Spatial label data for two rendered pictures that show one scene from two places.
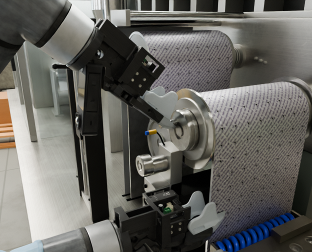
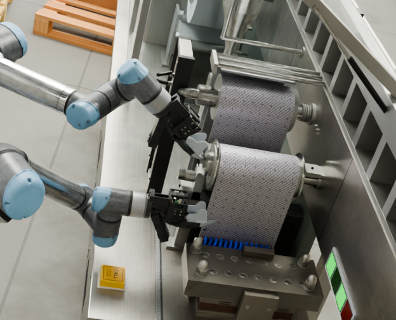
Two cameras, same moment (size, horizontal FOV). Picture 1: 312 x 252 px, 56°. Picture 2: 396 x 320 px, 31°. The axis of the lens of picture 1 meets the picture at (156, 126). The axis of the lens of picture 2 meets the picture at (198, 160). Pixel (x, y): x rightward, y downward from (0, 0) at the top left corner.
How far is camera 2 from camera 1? 1.61 m
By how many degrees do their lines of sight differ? 19
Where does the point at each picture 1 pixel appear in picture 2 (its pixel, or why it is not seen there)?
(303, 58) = (327, 146)
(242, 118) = (240, 171)
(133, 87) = (181, 133)
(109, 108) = not seen: hidden behind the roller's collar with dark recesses
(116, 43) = (178, 110)
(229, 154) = (225, 188)
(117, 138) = not seen: hidden behind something
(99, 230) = (139, 195)
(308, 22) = (336, 123)
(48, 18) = (148, 98)
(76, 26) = (159, 102)
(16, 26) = (134, 96)
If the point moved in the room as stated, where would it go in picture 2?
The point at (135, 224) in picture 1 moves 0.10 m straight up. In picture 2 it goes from (156, 200) to (163, 173)
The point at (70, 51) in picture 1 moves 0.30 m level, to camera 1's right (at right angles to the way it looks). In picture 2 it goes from (153, 111) to (253, 154)
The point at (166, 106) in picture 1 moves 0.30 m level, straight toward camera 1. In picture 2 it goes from (198, 147) to (147, 195)
